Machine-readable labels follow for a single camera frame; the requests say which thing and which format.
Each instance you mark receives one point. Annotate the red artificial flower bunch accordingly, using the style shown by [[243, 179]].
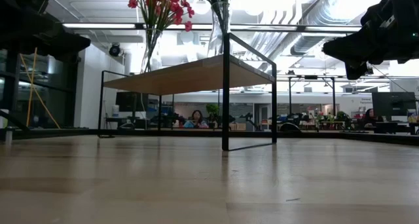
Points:
[[163, 4]]

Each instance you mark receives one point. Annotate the green potted plant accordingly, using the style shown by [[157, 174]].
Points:
[[212, 109]]

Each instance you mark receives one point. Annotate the round pendant lamp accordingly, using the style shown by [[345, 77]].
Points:
[[201, 7]]

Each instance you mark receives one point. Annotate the wooden shelf black metal frame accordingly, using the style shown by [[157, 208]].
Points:
[[196, 75]]

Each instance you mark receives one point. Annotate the long ceiling light bar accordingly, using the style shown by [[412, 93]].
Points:
[[98, 26]]

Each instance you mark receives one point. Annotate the clear glass vase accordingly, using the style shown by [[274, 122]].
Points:
[[219, 30], [151, 53]]

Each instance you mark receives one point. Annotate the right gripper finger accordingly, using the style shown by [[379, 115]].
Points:
[[347, 48], [357, 71]]

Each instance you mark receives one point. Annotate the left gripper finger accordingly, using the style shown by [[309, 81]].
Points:
[[72, 44]]

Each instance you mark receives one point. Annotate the person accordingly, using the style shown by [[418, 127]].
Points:
[[370, 117], [196, 119]]

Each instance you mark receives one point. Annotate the black round spotlight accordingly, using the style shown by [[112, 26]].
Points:
[[114, 50]]

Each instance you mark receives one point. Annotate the black switched-off monitor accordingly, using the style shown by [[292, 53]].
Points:
[[393, 104], [129, 101]]

